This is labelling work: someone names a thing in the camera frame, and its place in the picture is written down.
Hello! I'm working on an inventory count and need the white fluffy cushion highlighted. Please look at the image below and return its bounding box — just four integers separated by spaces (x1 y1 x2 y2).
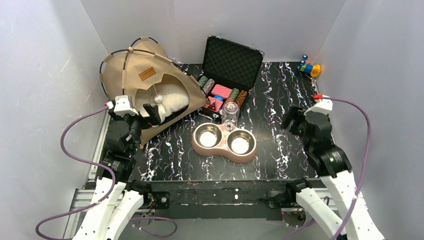
135 81 190 123

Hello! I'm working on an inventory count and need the tan fabric pet tent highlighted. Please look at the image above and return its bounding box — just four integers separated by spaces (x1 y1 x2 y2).
99 36 209 145

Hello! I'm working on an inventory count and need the steel pet bowl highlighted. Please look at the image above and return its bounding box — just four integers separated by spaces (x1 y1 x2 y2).
227 129 257 156
193 123 223 149

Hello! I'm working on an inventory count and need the pink double bowl holder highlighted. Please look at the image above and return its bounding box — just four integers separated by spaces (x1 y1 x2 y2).
191 124 258 164

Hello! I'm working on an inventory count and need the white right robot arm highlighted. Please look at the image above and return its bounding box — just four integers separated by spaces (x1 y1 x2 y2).
281 106 384 240

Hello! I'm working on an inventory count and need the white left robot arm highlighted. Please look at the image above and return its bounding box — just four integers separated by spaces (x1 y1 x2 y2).
73 101 156 240

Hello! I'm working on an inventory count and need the white pompom toy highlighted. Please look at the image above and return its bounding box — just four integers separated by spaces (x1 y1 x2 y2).
154 94 164 104

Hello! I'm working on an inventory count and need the colourful toy train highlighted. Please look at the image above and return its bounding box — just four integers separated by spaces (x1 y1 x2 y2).
297 54 322 78

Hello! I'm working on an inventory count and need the black poker chip case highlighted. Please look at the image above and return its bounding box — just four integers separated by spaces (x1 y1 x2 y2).
197 35 264 124

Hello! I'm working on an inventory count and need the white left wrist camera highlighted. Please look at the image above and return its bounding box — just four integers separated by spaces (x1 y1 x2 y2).
113 95 139 117

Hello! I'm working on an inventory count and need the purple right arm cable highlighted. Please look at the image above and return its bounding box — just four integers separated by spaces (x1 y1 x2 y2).
283 94 373 240

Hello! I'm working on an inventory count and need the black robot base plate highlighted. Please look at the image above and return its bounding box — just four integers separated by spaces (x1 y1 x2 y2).
151 180 297 221

